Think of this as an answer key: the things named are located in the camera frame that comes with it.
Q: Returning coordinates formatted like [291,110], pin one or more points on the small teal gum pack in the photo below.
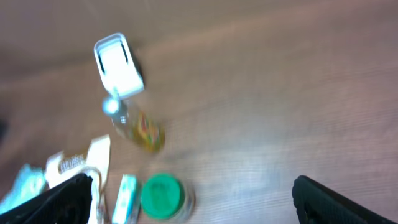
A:
[127,205]

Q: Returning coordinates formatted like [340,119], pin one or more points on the green wet wipes pack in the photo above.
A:
[29,183]

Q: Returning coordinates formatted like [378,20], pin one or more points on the yellow liquid plastic bottle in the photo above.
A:
[134,124]

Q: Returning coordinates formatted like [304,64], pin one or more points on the beige snack pouch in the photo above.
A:
[92,161]

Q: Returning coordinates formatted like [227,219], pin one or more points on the white barcode scanner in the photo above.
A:
[119,72]

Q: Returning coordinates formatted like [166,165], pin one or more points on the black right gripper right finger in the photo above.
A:
[317,204]

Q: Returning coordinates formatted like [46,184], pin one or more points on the green lid jar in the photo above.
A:
[167,198]

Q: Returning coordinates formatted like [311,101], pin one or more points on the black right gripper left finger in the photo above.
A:
[66,203]

